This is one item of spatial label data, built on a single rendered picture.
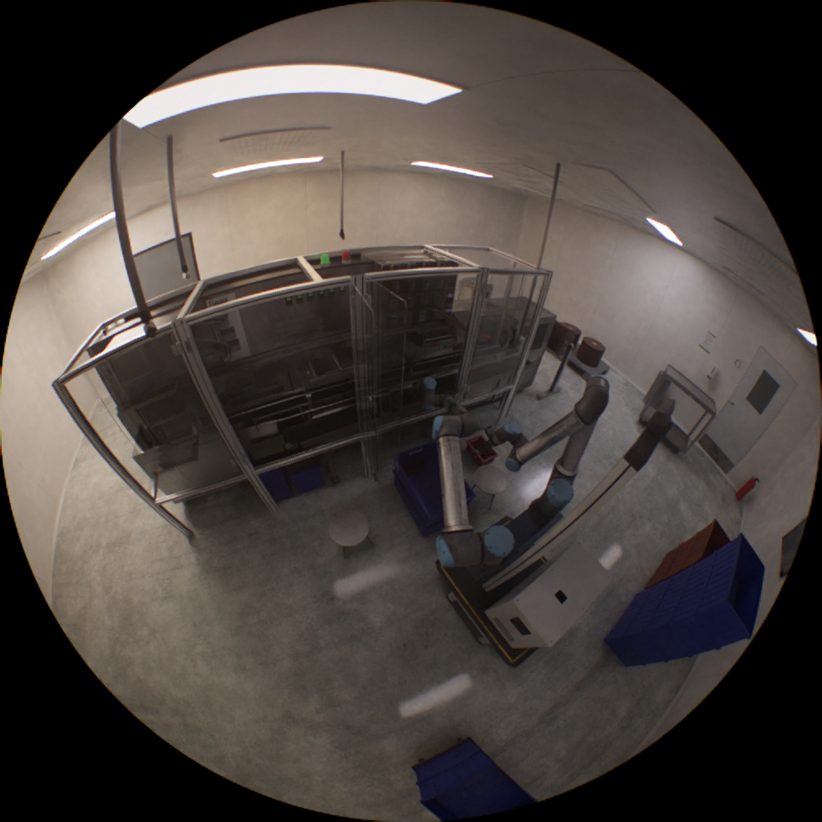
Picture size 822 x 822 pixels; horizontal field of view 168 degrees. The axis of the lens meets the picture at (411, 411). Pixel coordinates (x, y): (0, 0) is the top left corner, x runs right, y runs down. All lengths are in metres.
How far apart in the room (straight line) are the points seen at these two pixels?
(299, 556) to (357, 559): 0.47
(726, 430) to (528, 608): 4.89
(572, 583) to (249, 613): 2.19
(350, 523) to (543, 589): 1.38
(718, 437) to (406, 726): 5.68
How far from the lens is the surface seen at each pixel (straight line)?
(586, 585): 1.70
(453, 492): 1.28
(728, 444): 5.84
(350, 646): 2.21
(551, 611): 1.56
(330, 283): 1.44
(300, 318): 2.08
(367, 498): 2.49
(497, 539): 1.28
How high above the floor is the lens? 2.19
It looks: 43 degrees down
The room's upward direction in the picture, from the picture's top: 5 degrees clockwise
